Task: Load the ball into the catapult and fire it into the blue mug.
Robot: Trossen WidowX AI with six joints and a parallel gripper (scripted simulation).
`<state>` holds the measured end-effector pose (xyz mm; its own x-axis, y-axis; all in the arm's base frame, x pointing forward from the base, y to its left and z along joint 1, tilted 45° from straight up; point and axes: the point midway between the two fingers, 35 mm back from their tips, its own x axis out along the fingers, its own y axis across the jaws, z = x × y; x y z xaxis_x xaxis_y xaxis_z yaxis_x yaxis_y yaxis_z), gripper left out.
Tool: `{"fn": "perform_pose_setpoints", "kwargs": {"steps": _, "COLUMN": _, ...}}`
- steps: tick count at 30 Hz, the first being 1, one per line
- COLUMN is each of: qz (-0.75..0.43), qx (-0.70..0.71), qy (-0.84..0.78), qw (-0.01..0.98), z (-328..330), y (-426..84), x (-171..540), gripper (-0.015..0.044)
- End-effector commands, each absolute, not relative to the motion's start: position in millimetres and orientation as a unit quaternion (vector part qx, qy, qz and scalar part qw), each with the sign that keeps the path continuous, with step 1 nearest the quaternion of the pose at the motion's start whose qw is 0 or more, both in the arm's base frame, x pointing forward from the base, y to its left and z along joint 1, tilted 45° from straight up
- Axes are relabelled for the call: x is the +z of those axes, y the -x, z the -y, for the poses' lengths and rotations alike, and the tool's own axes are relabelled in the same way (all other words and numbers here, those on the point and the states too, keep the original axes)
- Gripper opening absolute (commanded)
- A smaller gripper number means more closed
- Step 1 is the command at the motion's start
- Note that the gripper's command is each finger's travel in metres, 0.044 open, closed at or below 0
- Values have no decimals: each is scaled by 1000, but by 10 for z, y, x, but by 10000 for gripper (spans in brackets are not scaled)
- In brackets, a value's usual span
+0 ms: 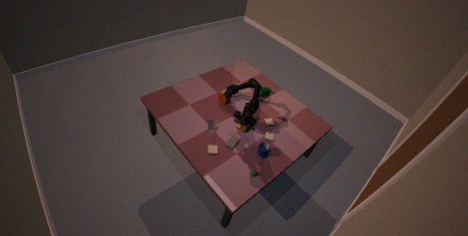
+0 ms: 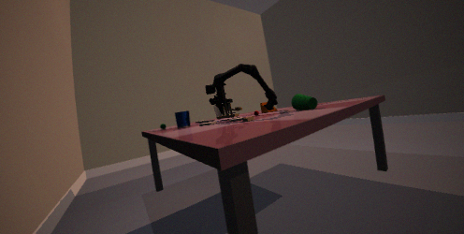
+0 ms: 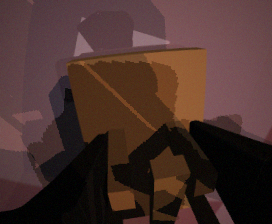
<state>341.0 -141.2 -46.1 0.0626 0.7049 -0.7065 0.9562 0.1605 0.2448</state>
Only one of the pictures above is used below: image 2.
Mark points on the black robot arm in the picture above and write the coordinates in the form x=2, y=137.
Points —
x=252, y=70

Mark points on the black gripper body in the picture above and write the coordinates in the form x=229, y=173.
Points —
x=221, y=99

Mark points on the green cup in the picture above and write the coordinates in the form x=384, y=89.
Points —
x=304, y=102

